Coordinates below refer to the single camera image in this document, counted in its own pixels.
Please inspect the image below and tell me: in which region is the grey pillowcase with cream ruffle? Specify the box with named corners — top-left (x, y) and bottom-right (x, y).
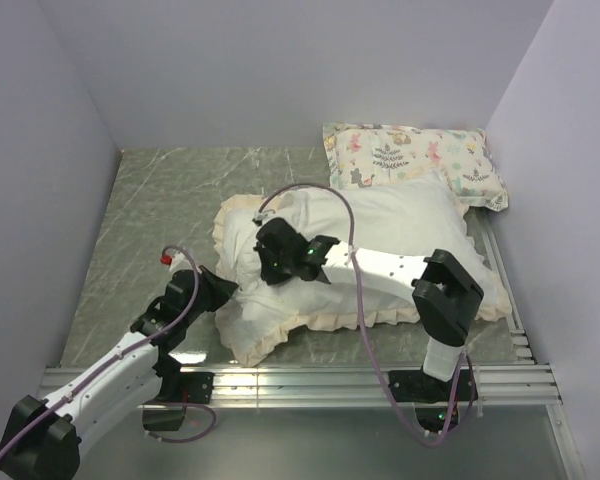
top-left (212, 169), bottom-right (511, 367)

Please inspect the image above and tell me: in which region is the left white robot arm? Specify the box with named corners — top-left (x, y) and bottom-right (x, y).
top-left (0, 267), bottom-right (238, 479)

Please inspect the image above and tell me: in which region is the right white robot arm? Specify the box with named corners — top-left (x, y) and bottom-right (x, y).
top-left (254, 218), bottom-right (484, 404)

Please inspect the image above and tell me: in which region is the animal print pillow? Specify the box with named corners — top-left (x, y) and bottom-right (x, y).
top-left (322, 123), bottom-right (509, 212)

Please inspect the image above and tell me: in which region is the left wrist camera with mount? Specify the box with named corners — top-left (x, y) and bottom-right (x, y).
top-left (160, 251), bottom-right (192, 273)

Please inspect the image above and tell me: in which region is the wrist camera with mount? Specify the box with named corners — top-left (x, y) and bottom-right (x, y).
top-left (160, 251), bottom-right (192, 273)
top-left (252, 209), bottom-right (276, 227)

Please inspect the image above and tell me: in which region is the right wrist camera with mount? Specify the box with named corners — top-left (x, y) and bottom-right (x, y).
top-left (252, 209), bottom-right (276, 227)

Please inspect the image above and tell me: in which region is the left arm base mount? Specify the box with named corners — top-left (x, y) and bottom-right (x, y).
top-left (141, 371), bottom-right (217, 443)

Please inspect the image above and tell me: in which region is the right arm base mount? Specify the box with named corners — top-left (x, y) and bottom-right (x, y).
top-left (388, 369), bottom-right (478, 433)

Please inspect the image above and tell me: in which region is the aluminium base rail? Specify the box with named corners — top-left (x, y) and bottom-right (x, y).
top-left (9, 209), bottom-right (581, 480)

